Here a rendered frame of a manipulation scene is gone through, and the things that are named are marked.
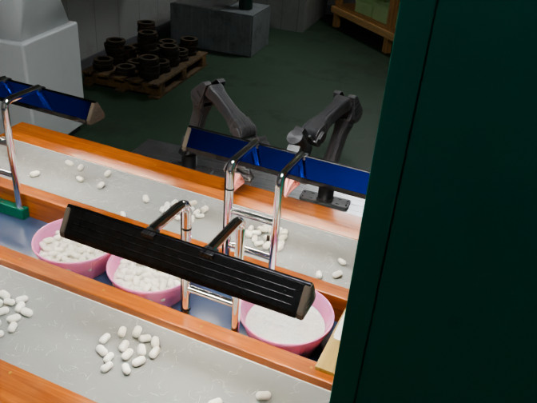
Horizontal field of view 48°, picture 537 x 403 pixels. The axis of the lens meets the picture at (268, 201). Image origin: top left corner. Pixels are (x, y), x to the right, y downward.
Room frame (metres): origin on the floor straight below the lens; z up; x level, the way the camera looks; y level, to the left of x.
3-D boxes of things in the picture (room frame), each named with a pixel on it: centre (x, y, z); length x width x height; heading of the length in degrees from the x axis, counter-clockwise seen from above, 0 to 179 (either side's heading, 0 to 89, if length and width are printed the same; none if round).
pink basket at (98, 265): (1.56, 0.59, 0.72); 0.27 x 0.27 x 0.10
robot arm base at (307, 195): (2.11, -0.23, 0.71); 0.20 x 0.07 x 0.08; 74
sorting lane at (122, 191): (1.83, 0.36, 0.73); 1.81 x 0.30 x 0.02; 69
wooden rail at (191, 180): (2.03, 0.29, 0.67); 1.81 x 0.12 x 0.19; 69
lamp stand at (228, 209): (1.55, 0.01, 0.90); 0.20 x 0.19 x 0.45; 69
